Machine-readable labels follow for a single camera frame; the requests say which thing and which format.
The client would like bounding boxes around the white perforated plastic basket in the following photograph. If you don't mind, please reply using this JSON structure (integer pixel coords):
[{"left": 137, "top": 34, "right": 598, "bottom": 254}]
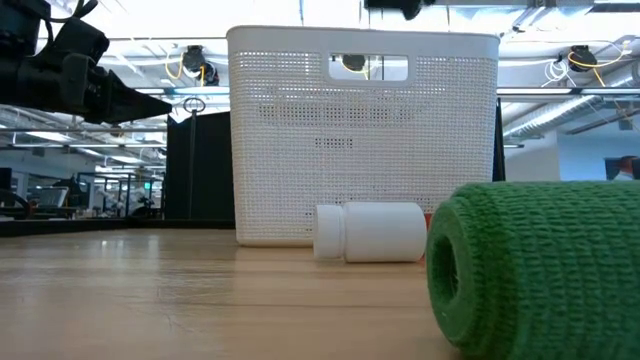
[{"left": 225, "top": 24, "right": 501, "bottom": 248}]

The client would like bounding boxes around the green elastic bandage roll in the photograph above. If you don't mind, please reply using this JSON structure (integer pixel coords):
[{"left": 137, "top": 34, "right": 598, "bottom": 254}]
[{"left": 425, "top": 180, "right": 640, "bottom": 360}]

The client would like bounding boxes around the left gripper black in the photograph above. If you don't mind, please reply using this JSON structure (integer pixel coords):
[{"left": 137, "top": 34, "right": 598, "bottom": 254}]
[{"left": 0, "top": 17, "right": 174, "bottom": 125}]

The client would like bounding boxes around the black overhead camera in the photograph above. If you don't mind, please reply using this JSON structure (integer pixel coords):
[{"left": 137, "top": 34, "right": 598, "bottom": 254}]
[{"left": 363, "top": 0, "right": 436, "bottom": 21}]

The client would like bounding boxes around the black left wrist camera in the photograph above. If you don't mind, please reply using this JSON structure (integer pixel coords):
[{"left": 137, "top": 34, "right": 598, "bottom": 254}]
[{"left": 0, "top": 0, "right": 52, "bottom": 55}]

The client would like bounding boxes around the white pill bottle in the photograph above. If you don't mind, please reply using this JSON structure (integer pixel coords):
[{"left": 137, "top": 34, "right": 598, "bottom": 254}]
[{"left": 312, "top": 201, "right": 429, "bottom": 264}]

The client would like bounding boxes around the black partition panel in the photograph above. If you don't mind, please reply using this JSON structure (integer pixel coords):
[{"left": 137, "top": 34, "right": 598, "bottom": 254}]
[{"left": 164, "top": 110, "right": 236, "bottom": 222}]

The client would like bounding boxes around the thin pole with ring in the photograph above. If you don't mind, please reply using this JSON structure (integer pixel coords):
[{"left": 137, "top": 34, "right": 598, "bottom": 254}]
[{"left": 182, "top": 96, "right": 207, "bottom": 221}]

